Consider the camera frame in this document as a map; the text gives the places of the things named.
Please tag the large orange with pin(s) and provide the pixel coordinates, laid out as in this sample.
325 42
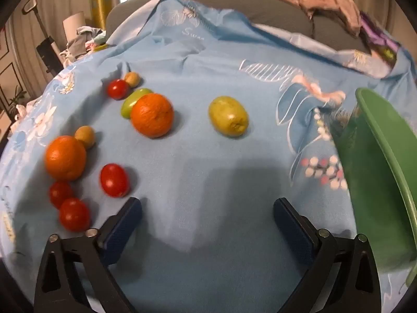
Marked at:
151 114
65 158

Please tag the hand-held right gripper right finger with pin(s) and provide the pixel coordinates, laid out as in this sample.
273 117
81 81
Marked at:
293 231

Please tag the green jujube fruit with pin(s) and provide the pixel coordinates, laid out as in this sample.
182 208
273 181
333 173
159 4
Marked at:
130 103

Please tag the potted plant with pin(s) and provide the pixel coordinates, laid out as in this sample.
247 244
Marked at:
17 99

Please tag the grey padded headboard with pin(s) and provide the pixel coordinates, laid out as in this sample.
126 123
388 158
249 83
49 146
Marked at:
277 13

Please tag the small tan round fruit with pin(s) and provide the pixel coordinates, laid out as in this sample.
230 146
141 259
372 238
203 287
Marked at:
86 136
132 79

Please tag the red cherry tomato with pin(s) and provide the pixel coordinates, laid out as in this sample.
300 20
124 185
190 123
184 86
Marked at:
118 89
74 214
59 193
113 180

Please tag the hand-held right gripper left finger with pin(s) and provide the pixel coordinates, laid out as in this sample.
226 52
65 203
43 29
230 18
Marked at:
122 231

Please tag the blue floral bed sheet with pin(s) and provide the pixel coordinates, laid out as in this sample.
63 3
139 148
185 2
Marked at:
208 176

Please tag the pile of clothes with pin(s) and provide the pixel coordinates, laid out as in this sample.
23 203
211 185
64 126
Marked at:
79 42

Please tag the black stick vacuum cleaner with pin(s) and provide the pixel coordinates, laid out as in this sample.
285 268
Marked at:
45 45

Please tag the green plastic basin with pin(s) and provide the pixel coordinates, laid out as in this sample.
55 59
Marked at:
374 186

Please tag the pink crumpled garment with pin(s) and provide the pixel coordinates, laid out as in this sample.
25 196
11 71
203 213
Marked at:
325 0

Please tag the yellow-green oval fruit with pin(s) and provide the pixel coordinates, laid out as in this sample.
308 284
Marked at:
228 115

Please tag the purple cloth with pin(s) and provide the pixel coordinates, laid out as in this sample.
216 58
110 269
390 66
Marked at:
378 39

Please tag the white cylinder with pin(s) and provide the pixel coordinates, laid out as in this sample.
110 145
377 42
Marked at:
73 24

